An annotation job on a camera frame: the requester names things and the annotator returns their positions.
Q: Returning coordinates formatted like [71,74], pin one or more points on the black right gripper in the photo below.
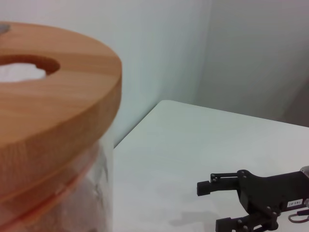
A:
[265,191]

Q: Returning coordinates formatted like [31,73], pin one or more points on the clear glass water dispenser jar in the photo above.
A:
[79,198]

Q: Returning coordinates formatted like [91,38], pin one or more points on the round wooden jar lid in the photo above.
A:
[72,108]

